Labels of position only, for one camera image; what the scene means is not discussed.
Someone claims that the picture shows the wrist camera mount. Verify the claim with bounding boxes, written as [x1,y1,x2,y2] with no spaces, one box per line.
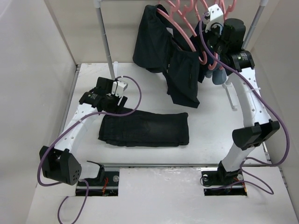
[111,80,128,98]
[205,4,224,32]

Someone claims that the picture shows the right white rack foot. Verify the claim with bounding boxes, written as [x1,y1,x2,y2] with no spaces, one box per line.
[222,80,238,111]

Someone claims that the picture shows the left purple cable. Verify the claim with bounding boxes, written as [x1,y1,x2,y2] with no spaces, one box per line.
[37,75,142,224]

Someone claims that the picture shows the black trousers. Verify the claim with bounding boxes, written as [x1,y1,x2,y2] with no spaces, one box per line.
[133,5,200,108]
[98,110,189,147]

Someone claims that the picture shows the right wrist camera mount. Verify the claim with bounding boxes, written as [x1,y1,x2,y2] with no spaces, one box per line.
[205,4,224,32]

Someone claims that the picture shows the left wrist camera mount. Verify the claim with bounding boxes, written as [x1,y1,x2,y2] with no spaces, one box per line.
[111,80,128,98]

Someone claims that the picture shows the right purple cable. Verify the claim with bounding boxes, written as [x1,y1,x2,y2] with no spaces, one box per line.
[198,11,291,195]

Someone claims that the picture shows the white rack foot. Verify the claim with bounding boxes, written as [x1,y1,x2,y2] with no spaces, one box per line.
[113,61,119,80]
[222,80,238,111]

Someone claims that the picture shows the light blue jeans on hanger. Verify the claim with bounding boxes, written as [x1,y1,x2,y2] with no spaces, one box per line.
[205,64,227,85]

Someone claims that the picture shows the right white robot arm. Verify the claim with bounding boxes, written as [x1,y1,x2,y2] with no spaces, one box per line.
[202,18,280,187]

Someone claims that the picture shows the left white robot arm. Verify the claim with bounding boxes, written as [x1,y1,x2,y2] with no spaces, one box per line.
[39,77,128,185]

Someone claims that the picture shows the left white rack foot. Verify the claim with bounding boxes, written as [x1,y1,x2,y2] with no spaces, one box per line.
[113,61,119,80]

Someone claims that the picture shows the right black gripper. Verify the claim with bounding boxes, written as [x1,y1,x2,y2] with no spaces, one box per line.
[195,21,228,56]

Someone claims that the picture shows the right rack pole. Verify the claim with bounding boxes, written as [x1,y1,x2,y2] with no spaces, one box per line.
[242,0,268,49]

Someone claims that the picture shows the pink hanger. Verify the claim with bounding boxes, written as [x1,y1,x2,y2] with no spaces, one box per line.
[205,0,237,70]
[167,0,211,66]
[157,0,197,52]

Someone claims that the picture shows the black trousers on hanger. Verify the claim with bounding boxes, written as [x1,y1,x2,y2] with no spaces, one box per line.
[133,5,200,108]

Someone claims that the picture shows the purple cable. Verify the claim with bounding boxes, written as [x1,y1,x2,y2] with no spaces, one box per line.
[198,11,291,195]
[37,75,142,224]

